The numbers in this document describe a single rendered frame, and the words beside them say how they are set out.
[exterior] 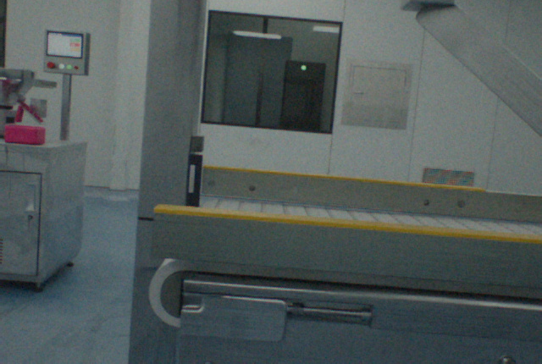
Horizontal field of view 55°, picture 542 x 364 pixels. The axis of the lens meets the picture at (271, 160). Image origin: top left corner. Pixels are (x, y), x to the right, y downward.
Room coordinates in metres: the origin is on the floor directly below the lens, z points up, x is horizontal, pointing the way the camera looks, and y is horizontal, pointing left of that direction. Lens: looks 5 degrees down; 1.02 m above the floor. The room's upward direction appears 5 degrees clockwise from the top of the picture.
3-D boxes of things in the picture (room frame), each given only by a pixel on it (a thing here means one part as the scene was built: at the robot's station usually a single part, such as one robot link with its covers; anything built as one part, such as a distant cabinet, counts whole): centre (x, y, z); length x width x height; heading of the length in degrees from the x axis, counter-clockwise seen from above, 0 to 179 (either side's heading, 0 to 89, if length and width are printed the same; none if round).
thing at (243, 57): (5.42, 0.08, 1.43); 1.38 x 0.01 x 1.16; 92
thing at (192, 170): (0.62, 0.09, 0.86); 0.02 x 0.01 x 0.20; 91
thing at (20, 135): (2.62, 1.26, 0.80); 0.16 x 0.12 x 0.09; 92
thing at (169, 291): (0.48, 0.06, 0.89); 0.27 x 0.03 x 0.03; 1
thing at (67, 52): (2.96, 1.21, 1.07); 0.23 x 0.10 x 0.62; 92
